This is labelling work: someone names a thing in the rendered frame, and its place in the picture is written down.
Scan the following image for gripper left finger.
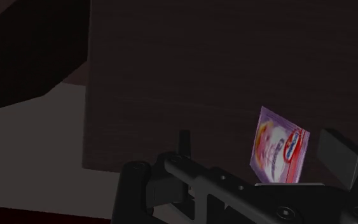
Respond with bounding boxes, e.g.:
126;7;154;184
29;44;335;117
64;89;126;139
111;129;295;224

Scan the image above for dark brown wooden table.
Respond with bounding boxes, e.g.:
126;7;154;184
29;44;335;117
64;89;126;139
81;0;358;188

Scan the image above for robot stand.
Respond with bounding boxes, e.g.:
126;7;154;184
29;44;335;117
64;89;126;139
0;0;92;115

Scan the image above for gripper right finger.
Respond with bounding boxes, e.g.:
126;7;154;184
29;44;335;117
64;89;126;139
316;128;358;224

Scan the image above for purple printed packet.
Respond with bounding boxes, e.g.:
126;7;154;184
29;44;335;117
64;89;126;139
249;106;310;185

